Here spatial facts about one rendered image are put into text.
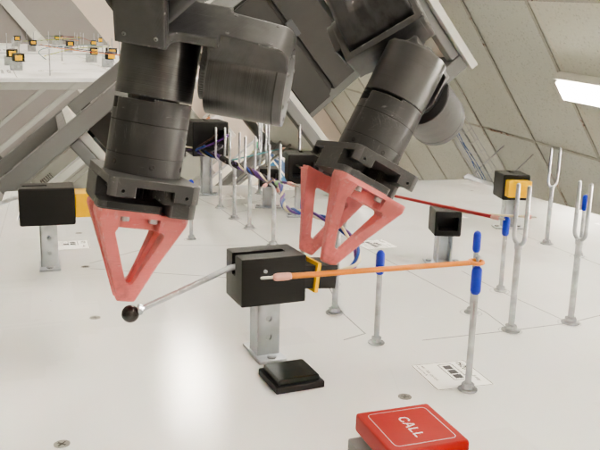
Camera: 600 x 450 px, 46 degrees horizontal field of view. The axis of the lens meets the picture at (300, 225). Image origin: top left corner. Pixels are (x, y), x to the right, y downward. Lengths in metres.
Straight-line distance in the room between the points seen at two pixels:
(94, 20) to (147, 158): 7.62
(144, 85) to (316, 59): 1.20
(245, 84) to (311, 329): 0.27
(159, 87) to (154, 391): 0.22
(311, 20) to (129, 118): 1.20
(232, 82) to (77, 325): 0.30
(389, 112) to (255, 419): 0.28
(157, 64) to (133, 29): 0.04
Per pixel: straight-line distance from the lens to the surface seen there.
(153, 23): 0.49
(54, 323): 0.71
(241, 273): 0.57
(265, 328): 0.60
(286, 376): 0.55
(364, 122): 0.62
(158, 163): 0.52
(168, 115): 0.52
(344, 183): 0.58
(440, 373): 0.60
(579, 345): 0.70
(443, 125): 0.70
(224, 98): 0.51
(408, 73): 0.63
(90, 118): 1.51
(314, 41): 1.70
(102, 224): 0.53
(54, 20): 8.08
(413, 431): 0.43
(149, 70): 0.52
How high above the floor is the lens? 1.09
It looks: 7 degrees up
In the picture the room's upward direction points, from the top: 48 degrees clockwise
